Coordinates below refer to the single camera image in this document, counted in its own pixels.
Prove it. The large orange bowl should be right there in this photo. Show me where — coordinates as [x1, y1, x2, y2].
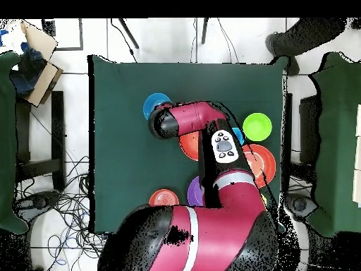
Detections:
[241, 144, 276, 189]
[178, 131, 202, 162]

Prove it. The small blue bowl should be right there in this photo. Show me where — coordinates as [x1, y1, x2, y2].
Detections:
[142, 92, 172, 121]

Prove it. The purple bowl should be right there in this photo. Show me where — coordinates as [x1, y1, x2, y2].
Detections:
[187, 175, 206, 207]

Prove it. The dark green tablecloth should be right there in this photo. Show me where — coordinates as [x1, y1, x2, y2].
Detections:
[87, 54, 291, 235]

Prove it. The small orange bowl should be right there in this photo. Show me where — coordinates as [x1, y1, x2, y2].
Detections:
[148, 188, 180, 207]

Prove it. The blue cup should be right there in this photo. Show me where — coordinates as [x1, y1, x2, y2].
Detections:
[231, 127, 245, 147]

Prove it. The green bowl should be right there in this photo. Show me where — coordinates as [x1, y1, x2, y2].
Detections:
[242, 112, 273, 142]

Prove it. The black tripod leg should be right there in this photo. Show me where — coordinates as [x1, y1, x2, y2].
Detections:
[200, 18, 209, 45]
[118, 18, 140, 49]

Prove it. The black stool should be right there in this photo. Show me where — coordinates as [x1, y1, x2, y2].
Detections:
[15, 90, 66, 193]

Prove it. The black stand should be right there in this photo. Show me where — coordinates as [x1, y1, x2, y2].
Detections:
[298, 94, 322, 164]

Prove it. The cardboard box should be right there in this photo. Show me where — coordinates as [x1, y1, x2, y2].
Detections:
[11, 20, 64, 108]

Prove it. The green cloth covered table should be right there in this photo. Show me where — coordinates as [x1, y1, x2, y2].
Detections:
[307, 52, 361, 238]
[0, 52, 29, 235]

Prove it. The person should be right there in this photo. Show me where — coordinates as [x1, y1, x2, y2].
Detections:
[264, 18, 348, 58]

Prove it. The blue cloth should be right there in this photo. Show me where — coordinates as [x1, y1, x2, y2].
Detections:
[9, 46, 47, 97]

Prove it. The tangle of black cables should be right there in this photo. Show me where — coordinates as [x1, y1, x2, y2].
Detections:
[13, 155, 114, 271]

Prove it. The grey pedestal foot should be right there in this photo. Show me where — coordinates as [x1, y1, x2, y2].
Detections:
[13, 190, 61, 224]
[284, 193, 319, 221]

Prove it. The dark grey frame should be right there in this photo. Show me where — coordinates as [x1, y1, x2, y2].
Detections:
[42, 18, 85, 52]

